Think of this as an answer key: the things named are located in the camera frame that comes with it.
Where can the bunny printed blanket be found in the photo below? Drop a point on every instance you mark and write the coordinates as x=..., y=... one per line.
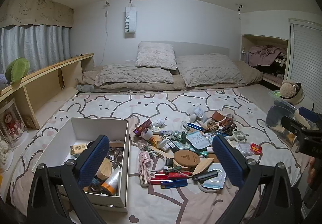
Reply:
x=140, y=103

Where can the beige duvet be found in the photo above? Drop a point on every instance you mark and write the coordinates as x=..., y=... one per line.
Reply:
x=249, y=75

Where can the beige bear plush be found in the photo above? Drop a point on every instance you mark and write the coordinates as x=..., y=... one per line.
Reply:
x=289, y=89

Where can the clear plastic box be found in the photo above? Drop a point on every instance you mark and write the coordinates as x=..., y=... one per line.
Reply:
x=244, y=149

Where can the blue tube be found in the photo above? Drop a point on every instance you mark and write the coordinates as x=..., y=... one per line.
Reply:
x=173, y=183

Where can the white blue medicine sachet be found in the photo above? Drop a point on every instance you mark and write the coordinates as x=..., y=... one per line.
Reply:
x=215, y=179

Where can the white charger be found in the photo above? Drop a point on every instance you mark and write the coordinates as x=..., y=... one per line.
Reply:
x=164, y=144

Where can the large white medicine sachet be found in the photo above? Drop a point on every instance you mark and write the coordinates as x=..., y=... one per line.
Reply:
x=198, y=139

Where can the thin white hoop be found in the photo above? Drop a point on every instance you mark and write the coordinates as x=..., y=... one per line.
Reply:
x=163, y=158

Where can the small pink case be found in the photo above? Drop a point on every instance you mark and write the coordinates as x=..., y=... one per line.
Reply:
x=142, y=156

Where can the white cardboard box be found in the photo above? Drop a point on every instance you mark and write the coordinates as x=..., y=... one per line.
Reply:
x=75, y=133

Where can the fluffy square pillow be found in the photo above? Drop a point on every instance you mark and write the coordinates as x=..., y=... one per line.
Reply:
x=156, y=55

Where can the white bangle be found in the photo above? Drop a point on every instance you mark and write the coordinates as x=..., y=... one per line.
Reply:
x=224, y=119

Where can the white louvered door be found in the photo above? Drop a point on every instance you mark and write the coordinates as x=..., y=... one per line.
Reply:
x=305, y=48

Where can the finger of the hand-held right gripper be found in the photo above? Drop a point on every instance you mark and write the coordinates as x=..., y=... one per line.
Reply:
x=293, y=123
x=305, y=112

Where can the wooden bedside shelf unit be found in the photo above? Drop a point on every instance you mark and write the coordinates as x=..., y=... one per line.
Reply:
x=47, y=80

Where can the person's right hand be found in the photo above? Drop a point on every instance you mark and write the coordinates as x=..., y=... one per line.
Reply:
x=314, y=171

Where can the black charger box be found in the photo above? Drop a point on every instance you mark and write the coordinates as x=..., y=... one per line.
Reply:
x=174, y=145

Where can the green plush toy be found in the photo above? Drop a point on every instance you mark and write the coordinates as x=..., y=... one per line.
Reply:
x=17, y=69

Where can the clear storage bin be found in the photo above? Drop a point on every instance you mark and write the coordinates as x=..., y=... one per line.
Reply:
x=279, y=123

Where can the wooden wall niche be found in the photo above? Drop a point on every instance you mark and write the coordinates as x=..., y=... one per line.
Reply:
x=245, y=40

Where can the small yellow box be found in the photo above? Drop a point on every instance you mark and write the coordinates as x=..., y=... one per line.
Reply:
x=78, y=149

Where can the red paper packet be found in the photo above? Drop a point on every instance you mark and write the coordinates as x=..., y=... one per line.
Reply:
x=256, y=149

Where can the small clear tape roll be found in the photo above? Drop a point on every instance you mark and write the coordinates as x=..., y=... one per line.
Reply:
x=230, y=116

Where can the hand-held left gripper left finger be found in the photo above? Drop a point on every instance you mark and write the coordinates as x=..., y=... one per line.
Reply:
x=93, y=157

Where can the black cylinder lighter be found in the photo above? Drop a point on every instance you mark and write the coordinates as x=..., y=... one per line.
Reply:
x=205, y=175

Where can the bundle of green pegs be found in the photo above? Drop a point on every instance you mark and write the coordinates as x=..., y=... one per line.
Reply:
x=176, y=136

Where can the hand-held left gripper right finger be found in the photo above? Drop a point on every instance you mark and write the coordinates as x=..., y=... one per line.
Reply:
x=227, y=159

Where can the doll in clear case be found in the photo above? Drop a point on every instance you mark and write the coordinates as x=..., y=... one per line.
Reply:
x=11, y=123

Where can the grey blue curtain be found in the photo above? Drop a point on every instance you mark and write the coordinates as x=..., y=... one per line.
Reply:
x=35, y=46

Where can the black hair claw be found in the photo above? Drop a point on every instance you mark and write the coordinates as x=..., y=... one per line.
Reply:
x=229, y=128

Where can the dark red holographic box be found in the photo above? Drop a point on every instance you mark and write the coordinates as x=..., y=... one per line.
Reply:
x=143, y=127

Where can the purple plush toy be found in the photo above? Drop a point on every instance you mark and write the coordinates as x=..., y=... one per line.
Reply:
x=3, y=80

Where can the pink scissors with comb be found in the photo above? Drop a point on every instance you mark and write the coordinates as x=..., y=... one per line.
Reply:
x=144, y=172

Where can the brown leather wallet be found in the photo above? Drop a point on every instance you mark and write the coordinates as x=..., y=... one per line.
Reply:
x=216, y=115

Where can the white tape roll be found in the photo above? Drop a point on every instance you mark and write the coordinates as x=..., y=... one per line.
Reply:
x=147, y=134

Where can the beige knit pillow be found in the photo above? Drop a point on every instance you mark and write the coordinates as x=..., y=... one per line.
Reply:
x=133, y=75
x=210, y=69

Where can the beige printed curtain valance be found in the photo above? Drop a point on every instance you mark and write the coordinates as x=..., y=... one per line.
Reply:
x=37, y=11

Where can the hanging white paper bag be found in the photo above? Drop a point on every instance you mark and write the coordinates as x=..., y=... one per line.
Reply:
x=130, y=20

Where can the teal foil tube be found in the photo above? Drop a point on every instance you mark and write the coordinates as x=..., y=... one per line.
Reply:
x=198, y=150

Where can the white handheld fan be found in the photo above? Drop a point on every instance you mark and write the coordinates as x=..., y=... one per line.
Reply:
x=238, y=135

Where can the blue metallic pen case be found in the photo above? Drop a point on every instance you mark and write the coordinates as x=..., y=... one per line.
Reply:
x=195, y=127

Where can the clear plastic bag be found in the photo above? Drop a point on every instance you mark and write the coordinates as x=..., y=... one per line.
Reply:
x=200, y=111

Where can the pile of clothes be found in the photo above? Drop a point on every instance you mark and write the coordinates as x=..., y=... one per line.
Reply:
x=266, y=56

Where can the orange capped tube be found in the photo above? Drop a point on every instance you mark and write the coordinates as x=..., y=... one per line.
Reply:
x=111, y=181

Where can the round cream tin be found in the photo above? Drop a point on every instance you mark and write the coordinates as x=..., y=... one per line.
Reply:
x=156, y=130

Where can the red tube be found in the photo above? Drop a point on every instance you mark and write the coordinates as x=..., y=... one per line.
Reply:
x=161, y=174
x=177, y=175
x=158, y=181

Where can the white feathery tuft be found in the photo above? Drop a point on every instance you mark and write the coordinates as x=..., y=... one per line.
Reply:
x=160, y=121

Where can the wooden leaf shaped piece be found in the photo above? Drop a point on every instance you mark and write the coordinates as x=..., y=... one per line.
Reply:
x=105, y=168
x=202, y=166

